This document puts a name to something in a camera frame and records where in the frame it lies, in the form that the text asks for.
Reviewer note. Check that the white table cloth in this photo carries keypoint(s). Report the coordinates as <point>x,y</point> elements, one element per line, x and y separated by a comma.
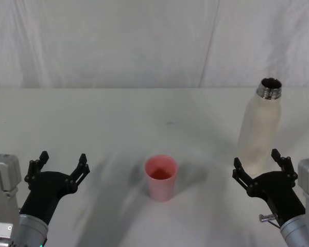
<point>92,123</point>

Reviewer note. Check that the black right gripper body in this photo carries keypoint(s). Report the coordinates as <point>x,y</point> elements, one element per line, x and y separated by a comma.
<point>278,191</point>

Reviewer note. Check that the cream vacuum bottle steel neck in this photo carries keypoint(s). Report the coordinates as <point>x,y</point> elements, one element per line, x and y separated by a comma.
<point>260,128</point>

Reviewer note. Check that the white curtain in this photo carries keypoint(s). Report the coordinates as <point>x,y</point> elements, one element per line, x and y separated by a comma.
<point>118,41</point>

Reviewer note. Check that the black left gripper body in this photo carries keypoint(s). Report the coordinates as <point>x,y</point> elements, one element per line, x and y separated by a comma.
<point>45,191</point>

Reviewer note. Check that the pink plastic cup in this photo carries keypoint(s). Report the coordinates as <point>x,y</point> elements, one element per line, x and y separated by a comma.
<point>161,187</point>

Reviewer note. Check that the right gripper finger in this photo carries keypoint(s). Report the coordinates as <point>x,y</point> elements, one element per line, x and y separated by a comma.
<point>285,164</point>
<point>243,176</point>

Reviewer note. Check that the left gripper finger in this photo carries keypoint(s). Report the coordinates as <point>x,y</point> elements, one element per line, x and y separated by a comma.
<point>34,167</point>
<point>78,175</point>

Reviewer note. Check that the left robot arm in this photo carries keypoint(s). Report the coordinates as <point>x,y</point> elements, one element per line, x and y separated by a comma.
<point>5,180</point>

